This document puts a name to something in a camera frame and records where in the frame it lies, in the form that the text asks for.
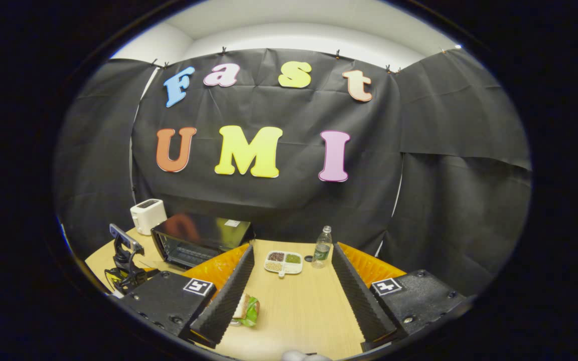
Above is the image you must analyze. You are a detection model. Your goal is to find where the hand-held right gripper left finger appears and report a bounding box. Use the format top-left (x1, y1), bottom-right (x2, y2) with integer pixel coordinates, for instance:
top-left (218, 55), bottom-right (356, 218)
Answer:
top-left (118, 243), bottom-right (255, 349)

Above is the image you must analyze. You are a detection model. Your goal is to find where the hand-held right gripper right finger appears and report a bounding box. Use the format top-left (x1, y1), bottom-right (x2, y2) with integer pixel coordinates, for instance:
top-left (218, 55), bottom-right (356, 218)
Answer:
top-left (332, 242), bottom-right (468, 351)

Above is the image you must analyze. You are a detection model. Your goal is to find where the lettuce sandwich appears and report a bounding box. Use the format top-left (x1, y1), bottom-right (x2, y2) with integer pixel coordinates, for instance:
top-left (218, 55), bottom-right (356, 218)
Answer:
top-left (233, 293), bottom-right (260, 329)

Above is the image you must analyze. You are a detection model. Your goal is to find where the black electric oven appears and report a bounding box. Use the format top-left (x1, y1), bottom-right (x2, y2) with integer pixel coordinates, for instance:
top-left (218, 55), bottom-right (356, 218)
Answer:
top-left (138, 213), bottom-right (255, 274)

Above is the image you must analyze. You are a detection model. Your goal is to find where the white toaster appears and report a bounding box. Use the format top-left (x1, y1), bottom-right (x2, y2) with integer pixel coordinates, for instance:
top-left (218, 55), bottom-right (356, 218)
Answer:
top-left (129, 199), bottom-right (168, 236)

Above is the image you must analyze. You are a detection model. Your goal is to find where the clear plastic water bottle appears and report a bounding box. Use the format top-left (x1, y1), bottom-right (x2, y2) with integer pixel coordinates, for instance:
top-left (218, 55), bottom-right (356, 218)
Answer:
top-left (312, 226), bottom-right (333, 269)

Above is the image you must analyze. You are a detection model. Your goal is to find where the white divided dish with grains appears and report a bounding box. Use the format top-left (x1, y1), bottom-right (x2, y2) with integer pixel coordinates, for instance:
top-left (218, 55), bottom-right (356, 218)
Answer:
top-left (264, 250), bottom-right (304, 278)

